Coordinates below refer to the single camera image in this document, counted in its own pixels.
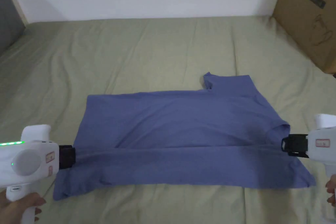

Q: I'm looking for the blue shirt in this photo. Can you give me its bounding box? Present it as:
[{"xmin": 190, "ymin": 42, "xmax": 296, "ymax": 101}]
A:
[{"xmin": 52, "ymin": 71, "xmax": 317, "ymax": 201}]

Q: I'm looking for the person's right hand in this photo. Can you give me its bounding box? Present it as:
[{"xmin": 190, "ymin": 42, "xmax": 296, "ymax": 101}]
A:
[{"xmin": 325, "ymin": 173, "xmax": 336, "ymax": 203}]

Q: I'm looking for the bed with pale green sheet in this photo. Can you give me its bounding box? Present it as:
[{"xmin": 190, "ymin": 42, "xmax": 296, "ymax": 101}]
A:
[{"xmin": 0, "ymin": 15, "xmax": 336, "ymax": 224}]

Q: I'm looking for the person's left hand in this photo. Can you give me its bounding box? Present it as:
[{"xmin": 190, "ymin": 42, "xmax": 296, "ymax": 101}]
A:
[{"xmin": 0, "ymin": 191, "xmax": 47, "ymax": 224}]

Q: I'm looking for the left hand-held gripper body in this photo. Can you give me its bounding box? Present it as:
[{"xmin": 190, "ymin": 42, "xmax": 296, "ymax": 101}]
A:
[{"xmin": 0, "ymin": 124, "xmax": 77, "ymax": 224}]

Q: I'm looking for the grey padded headboard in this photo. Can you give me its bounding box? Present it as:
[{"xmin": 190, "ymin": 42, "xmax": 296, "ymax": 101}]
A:
[{"xmin": 0, "ymin": 0, "xmax": 27, "ymax": 54}]

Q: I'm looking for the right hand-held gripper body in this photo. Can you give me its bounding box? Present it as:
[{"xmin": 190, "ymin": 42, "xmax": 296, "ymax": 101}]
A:
[{"xmin": 281, "ymin": 114, "xmax": 336, "ymax": 223}]

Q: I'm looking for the brown cardboard carton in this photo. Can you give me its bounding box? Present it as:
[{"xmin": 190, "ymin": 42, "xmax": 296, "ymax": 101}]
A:
[{"xmin": 272, "ymin": 0, "xmax": 336, "ymax": 75}]

